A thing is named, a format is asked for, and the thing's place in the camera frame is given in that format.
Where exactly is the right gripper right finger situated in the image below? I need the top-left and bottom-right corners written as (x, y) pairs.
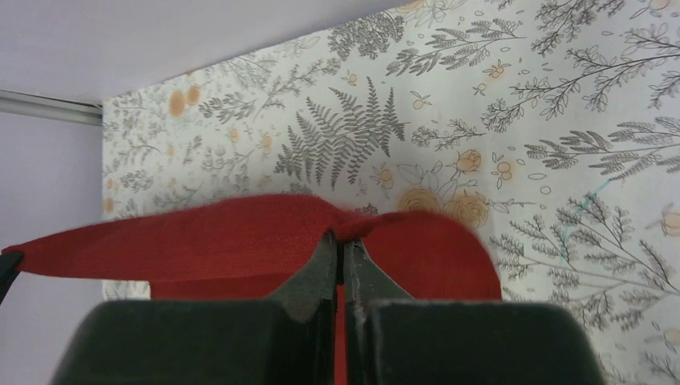
top-left (343, 241), bottom-right (605, 385)

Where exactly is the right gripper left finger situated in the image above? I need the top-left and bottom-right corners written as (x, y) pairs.
top-left (53, 233), bottom-right (338, 384)

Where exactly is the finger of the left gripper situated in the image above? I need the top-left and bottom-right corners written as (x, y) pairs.
top-left (0, 251), bottom-right (24, 302)

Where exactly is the dark red cloth napkin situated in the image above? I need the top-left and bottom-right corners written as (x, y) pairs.
top-left (2, 194), bottom-right (501, 384)

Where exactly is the floral patterned table mat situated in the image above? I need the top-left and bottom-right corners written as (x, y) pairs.
top-left (103, 1), bottom-right (679, 384)

